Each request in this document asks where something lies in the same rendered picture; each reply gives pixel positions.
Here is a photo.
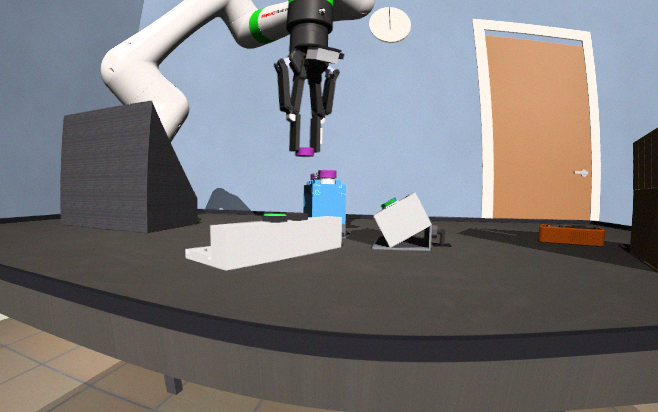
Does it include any dark grey table edge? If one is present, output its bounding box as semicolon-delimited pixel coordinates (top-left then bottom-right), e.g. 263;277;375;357
0;216;658;362

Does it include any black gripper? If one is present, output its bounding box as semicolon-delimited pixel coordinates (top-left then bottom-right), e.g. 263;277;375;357
274;23;340;153

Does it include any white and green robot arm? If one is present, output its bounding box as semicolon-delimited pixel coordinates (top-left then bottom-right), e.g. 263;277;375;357
101;0;375;142

